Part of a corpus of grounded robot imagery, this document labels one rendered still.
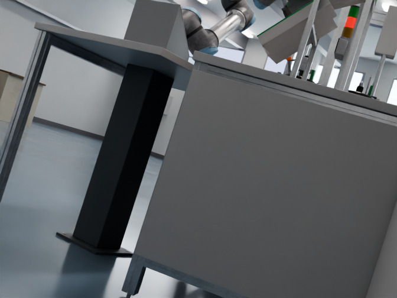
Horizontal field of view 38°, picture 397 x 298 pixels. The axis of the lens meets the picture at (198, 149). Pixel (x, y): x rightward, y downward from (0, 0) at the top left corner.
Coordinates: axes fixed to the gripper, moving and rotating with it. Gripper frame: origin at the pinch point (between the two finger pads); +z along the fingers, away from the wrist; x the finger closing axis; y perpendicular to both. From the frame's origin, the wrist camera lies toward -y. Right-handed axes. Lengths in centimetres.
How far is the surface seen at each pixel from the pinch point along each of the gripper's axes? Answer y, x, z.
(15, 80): 455, -620, -328
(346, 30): -16.3, -16.7, -3.1
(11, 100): 477, -625, -300
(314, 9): -2, 53, 4
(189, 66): 48, 47, 1
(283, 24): 9.9, 48.9, 2.6
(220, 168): 46, 75, 45
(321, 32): -2.5, 27.5, 5.0
